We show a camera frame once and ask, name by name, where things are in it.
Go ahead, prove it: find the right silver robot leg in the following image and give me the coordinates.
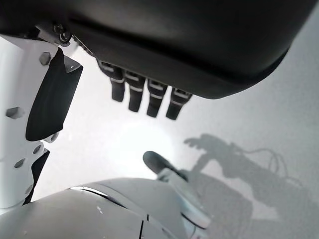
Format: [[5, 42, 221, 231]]
[[0, 150, 212, 239]]

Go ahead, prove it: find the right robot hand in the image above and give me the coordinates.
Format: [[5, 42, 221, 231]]
[[0, 0, 316, 209]]

